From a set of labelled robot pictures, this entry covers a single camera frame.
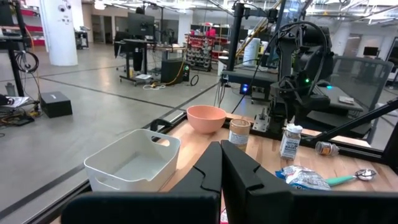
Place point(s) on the silver metal bracket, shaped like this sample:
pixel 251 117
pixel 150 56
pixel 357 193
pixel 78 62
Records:
pixel 261 123

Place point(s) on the black computer tower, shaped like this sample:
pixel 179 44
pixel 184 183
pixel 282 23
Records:
pixel 171 71

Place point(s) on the grey mesh office chair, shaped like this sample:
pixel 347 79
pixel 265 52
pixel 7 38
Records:
pixel 360 81

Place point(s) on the salmon pink bowl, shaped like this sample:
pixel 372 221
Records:
pixel 205 121

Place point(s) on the black table clamp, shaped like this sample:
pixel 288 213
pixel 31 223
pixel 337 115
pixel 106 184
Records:
pixel 157 123

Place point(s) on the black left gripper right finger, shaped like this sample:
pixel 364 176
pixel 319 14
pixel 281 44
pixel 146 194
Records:
pixel 245 186

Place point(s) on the white plastic storage bin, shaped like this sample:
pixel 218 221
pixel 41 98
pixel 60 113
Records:
pixel 102 168

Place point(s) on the red parts bin rack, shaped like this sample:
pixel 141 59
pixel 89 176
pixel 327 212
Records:
pixel 199 53

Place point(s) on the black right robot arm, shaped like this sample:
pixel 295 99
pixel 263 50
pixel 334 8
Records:
pixel 314 62

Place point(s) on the white round pillar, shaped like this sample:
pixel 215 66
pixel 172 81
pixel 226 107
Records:
pixel 59 37

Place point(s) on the small glass jar orange label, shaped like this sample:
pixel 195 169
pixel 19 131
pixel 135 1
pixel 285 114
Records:
pixel 326 148

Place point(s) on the blue and yellow chips bag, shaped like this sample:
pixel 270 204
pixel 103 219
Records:
pixel 304 179

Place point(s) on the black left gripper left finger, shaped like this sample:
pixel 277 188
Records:
pixel 208 174

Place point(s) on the black computer monitor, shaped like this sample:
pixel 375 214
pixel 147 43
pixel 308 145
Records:
pixel 140 26

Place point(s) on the spice jar with tan lid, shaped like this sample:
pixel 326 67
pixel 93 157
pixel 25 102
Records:
pixel 239 137

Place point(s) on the black standing desk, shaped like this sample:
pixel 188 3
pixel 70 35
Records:
pixel 138 41

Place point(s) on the black vertical post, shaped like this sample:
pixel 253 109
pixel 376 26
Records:
pixel 234 37

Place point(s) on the black box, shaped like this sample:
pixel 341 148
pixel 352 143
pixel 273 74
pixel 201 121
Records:
pixel 56 104

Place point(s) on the spice jar with white lid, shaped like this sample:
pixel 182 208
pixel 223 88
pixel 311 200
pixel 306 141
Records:
pixel 290 146

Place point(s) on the white paper towel roll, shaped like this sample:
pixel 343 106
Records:
pixel 251 51

